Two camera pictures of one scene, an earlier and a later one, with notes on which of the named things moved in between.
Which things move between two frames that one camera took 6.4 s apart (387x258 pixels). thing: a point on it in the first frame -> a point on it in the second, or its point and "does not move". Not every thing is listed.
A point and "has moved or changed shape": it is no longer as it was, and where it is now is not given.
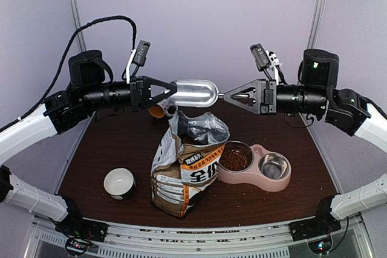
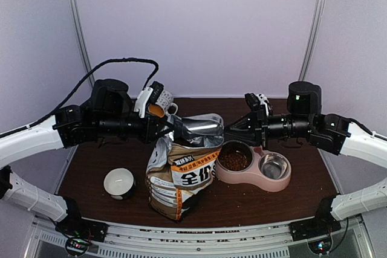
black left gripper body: x=136 y=97 -> x=144 y=134
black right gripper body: x=268 y=96 -> x=263 y=127
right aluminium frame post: x=318 y=8 does not move
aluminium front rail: x=125 y=240 does not move
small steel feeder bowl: x=274 y=166 does not move
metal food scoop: x=196 y=93 -> x=209 y=124
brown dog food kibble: x=234 y=160 does not move
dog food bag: x=187 y=161 has moved or changed shape
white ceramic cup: x=120 y=183 does not move
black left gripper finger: x=147 y=81 -> x=165 y=126
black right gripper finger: x=256 y=84 -> x=245 y=129
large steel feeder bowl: x=236 y=156 does not move
